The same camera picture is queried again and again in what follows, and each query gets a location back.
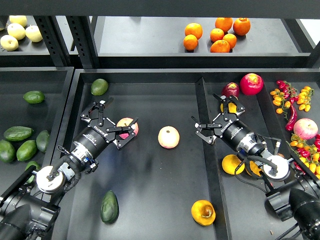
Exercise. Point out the black shelf upright post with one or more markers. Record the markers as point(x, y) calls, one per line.
point(83, 38)

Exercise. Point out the pink red apple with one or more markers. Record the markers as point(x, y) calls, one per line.
point(125, 122)

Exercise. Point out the orange fruit middle right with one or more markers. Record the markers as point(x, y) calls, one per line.
point(231, 39)

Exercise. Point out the pale yellow pear front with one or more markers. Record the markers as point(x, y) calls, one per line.
point(9, 43)

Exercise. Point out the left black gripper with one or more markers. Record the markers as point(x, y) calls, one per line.
point(102, 131)

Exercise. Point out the pink apple right side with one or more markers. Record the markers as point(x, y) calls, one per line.
point(305, 128)

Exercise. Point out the mixed cherry tomato bunch lower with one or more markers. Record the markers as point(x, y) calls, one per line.
point(309, 154)

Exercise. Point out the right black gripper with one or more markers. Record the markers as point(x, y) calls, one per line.
point(237, 135)

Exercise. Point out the orange fruit far left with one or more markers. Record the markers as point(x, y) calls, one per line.
point(194, 29)

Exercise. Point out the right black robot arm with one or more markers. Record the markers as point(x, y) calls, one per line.
point(293, 191)

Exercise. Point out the orange fruit centre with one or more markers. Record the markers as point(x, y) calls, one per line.
point(216, 34)

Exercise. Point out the bright green avocado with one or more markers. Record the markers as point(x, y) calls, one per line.
point(26, 151)

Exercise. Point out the yellow pear under wrist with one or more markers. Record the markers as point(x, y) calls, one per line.
point(252, 169)

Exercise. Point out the orange fruit top right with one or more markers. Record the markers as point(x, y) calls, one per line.
point(241, 26)

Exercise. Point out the orange cherry tomato bunch left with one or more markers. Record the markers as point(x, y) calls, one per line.
point(280, 100)

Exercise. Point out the yellow pear with stem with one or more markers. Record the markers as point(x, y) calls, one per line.
point(203, 212)

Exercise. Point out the red cherry tomato bunch top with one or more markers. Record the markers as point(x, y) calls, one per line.
point(287, 91)

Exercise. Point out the orange fruit front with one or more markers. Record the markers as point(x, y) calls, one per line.
point(220, 46)

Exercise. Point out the pale yellow pear right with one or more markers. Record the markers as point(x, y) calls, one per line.
point(33, 33)

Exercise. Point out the yellow pear near red apple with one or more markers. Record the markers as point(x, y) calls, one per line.
point(231, 108)

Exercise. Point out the orange fruit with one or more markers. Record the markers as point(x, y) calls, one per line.
point(231, 39)
point(220, 46)
point(190, 42)
point(194, 29)
point(241, 26)
point(216, 34)
point(224, 23)

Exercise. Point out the yellow pear left of wrist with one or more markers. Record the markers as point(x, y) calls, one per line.
point(230, 163)

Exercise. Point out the dark avocado left edge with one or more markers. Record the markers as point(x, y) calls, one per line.
point(7, 151)

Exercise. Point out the orange fruit lower left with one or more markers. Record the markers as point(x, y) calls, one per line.
point(190, 42)

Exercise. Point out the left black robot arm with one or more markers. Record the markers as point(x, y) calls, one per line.
point(29, 208)

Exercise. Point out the red chili pepper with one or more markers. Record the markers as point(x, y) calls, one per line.
point(293, 118)

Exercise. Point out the dark green upright avocado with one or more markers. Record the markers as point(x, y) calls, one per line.
point(42, 140)

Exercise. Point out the pale pink apple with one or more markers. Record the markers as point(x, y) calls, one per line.
point(168, 137)

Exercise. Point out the bright red apple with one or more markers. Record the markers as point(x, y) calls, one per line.
point(251, 84)

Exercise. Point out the green avocado upper left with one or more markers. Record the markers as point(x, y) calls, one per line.
point(34, 97)

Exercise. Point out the black metal divider bar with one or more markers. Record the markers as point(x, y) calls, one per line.
point(215, 184)

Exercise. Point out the dark red apple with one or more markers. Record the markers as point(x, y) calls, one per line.
point(231, 89)

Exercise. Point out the green avocado in tray corner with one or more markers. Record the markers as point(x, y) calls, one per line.
point(99, 87)

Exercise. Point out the yellow cherry tomato bunch right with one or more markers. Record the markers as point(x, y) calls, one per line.
point(304, 98)

